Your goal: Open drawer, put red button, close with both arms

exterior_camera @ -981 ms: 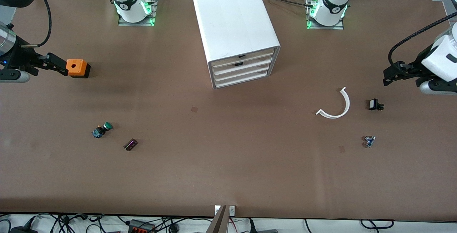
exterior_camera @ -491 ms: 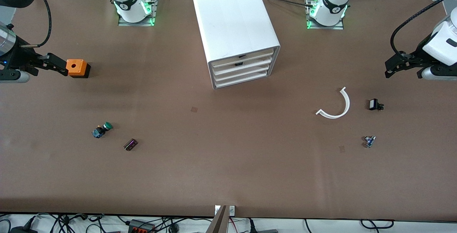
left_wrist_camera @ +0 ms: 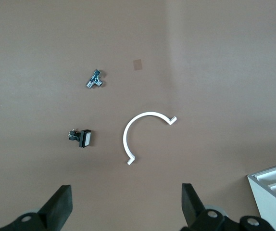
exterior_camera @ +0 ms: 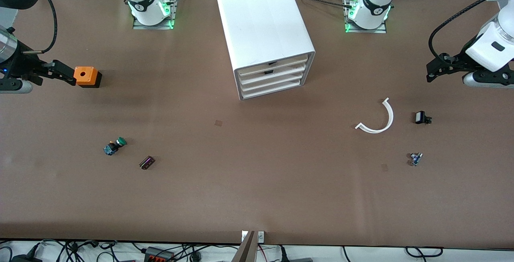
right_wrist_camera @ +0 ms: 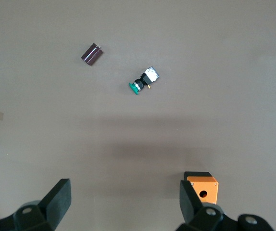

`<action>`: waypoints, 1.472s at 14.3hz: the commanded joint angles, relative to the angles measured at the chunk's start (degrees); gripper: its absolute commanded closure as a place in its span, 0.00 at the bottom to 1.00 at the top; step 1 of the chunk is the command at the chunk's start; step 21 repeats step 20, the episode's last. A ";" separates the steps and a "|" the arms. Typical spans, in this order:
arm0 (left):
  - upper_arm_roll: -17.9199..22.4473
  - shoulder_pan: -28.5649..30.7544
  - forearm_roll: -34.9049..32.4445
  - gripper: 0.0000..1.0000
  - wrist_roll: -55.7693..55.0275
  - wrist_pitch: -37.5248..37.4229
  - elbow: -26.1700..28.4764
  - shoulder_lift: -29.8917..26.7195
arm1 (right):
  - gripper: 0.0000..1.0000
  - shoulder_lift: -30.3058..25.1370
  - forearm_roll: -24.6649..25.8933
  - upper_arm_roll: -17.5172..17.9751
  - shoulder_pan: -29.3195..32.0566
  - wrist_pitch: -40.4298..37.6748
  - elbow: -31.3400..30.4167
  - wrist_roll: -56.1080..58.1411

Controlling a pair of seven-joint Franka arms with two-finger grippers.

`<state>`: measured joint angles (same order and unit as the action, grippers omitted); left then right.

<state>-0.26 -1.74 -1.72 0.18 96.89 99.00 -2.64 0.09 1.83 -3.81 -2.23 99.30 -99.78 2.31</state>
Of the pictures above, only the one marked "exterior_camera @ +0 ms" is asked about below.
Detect white plastic drawer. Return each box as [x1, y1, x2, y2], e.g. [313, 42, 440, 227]
[239, 63, 308, 84]
[240, 71, 308, 91]
[241, 78, 306, 98]

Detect orange button box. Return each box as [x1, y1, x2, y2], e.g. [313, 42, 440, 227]
[73, 66, 102, 89]

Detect green push button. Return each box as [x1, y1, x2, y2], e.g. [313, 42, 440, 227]
[103, 137, 127, 156]

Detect white drawer with black slot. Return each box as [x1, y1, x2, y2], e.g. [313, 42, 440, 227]
[237, 55, 310, 77]

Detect white drawer cabinet housing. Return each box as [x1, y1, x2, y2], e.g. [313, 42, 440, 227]
[215, 0, 316, 101]

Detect white curved plastic strip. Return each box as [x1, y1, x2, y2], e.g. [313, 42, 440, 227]
[355, 97, 394, 134]

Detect black orange power strip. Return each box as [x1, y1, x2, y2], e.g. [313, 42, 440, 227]
[145, 247, 175, 262]

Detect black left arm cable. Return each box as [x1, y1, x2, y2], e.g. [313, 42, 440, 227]
[428, 0, 514, 68]

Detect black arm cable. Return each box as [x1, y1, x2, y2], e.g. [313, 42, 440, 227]
[428, 0, 514, 68]
[22, 0, 58, 55]

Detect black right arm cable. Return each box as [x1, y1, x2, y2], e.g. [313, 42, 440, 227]
[22, 0, 58, 55]

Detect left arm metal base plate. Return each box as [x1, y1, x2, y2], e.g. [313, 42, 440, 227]
[345, 0, 388, 34]

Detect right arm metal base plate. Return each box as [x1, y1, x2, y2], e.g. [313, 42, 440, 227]
[133, 0, 179, 30]

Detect black table cable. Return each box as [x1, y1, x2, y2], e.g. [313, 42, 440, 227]
[292, 0, 355, 10]

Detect black looped cable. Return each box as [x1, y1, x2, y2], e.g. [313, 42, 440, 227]
[405, 246, 444, 259]

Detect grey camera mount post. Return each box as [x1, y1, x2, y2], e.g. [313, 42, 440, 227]
[231, 231, 259, 262]

